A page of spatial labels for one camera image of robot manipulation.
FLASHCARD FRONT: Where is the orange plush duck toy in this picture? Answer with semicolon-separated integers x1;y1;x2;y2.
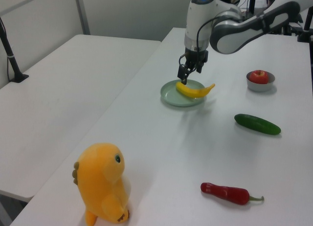
72;142;133;226

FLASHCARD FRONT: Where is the pale green plastic plate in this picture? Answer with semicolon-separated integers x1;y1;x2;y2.
160;79;206;108

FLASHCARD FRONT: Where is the red toy chili pepper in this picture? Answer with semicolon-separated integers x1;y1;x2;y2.
200;181;265;206

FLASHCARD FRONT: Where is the black stand with clamp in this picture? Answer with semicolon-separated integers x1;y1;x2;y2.
296;4;313;43

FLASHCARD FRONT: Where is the yellow toy banana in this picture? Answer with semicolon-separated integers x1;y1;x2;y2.
175;81;216;99

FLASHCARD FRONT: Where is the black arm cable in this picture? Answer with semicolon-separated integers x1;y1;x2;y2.
195;15;236;52

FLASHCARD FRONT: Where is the dark green toy cucumber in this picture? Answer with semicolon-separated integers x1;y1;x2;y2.
234;113;282;136

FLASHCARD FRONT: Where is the small metal bowl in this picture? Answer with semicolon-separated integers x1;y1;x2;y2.
246;71;276;93

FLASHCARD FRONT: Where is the white side table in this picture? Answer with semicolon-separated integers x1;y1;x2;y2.
0;34;162;203

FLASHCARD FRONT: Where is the black pole with clamp base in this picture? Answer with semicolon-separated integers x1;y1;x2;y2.
0;16;30;84

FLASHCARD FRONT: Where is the red toy apple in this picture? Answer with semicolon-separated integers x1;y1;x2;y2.
249;69;269;85

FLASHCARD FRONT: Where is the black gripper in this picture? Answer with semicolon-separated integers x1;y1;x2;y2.
177;46;210;85

